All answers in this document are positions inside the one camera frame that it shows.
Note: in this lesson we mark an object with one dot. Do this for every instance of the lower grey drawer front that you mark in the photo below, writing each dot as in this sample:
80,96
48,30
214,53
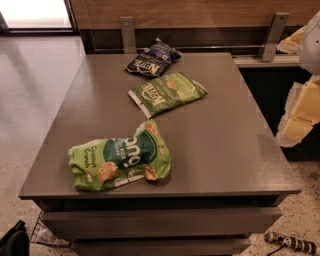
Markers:
184,247

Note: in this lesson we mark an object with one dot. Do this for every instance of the blue Kettle chip bag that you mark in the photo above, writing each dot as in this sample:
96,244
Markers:
155,60

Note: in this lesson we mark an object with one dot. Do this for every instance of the right metal bracket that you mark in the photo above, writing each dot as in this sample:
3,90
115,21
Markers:
267,51

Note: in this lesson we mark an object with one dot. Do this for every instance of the wooden counter panel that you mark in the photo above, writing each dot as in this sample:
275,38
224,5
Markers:
149,14

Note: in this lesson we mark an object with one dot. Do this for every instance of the power strip on floor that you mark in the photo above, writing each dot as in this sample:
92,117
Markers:
293,243

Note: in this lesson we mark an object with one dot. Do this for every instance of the metal bracket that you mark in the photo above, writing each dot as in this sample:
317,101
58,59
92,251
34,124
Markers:
267,51
128,34

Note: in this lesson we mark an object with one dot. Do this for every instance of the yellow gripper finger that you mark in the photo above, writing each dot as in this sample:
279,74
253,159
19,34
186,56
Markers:
302,112
291,44

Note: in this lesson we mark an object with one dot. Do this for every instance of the left metal bracket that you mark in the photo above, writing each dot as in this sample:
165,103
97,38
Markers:
128,34

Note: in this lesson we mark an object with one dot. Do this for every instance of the wire basket on floor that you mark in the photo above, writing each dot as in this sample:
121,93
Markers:
43,236

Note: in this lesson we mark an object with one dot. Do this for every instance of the black bag on floor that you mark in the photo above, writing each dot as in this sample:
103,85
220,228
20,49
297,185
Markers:
16,241

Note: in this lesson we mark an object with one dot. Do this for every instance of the upper grey drawer front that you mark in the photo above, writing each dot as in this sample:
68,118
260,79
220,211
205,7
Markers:
160,223

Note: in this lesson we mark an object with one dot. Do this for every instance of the green rice chip bag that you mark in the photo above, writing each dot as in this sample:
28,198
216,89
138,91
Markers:
104,164

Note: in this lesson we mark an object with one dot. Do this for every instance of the grey drawer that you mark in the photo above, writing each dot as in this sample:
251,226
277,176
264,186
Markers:
160,223
184,247

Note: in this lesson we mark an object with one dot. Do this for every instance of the green Kettle chip bag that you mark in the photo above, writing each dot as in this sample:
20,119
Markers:
165,93

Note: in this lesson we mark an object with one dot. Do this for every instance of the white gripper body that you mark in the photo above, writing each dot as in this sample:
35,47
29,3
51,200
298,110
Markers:
311,46

